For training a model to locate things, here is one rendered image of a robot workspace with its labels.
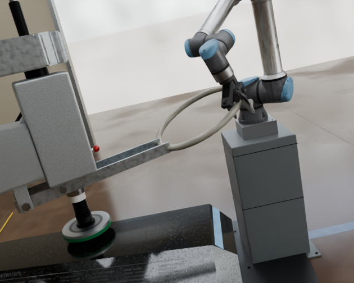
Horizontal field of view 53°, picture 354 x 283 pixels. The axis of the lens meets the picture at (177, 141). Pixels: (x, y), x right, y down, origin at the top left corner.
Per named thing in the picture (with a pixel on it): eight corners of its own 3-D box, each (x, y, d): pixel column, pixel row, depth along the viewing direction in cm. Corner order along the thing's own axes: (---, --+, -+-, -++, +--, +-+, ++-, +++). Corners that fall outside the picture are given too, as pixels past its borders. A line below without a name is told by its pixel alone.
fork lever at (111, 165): (19, 217, 135) (14, 205, 134) (16, 201, 152) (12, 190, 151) (175, 153, 161) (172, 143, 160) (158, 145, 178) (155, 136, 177)
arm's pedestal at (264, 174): (232, 232, 281) (212, 131, 257) (294, 218, 280) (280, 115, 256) (246, 272, 233) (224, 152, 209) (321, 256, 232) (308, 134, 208)
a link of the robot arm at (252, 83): (244, 102, 237) (240, 76, 232) (269, 100, 227) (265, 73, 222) (235, 109, 225) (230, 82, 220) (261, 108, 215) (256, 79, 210)
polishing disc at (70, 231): (101, 236, 147) (100, 233, 146) (54, 242, 150) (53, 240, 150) (115, 210, 167) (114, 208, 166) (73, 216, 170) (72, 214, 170)
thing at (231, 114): (187, 162, 148) (183, 156, 147) (144, 142, 191) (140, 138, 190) (264, 90, 160) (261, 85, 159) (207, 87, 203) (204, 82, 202)
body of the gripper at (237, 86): (248, 91, 162) (236, 69, 157) (243, 101, 156) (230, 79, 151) (233, 95, 167) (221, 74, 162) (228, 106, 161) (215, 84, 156)
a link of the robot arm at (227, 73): (226, 71, 148) (207, 77, 155) (231, 80, 150) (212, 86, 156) (232, 60, 154) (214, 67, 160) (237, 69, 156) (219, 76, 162)
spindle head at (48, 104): (8, 211, 132) (-38, 95, 119) (7, 194, 151) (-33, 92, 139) (100, 177, 146) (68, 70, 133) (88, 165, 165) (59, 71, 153)
